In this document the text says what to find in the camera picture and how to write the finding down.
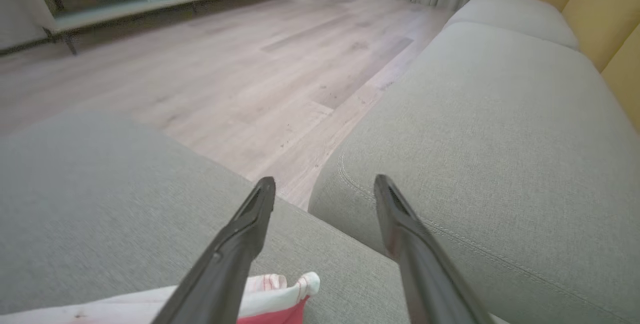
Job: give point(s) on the large grey fabric ottoman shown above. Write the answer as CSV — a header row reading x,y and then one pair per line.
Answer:
x,y
100,204

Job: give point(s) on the red basketball jersey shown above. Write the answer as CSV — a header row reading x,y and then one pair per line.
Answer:
x,y
265,299

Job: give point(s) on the grey sofa seat cushion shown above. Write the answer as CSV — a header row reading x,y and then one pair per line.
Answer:
x,y
500,138
515,13

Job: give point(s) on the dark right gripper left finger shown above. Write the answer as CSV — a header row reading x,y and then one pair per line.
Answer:
x,y
225,274

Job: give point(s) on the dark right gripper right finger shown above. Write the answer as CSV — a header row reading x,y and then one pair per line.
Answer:
x,y
425,274

